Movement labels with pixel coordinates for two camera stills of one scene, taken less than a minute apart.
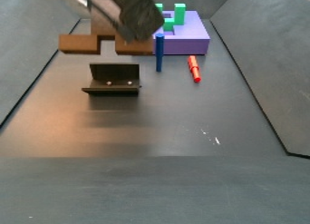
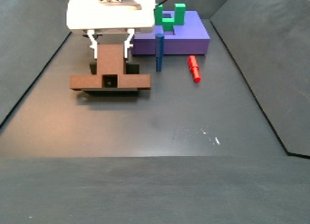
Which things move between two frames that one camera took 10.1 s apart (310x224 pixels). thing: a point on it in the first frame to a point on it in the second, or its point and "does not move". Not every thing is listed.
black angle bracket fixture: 114,78 does not move
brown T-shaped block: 87,43 to 110,64
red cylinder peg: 194,68 does not move
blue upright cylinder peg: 160,51 does not move
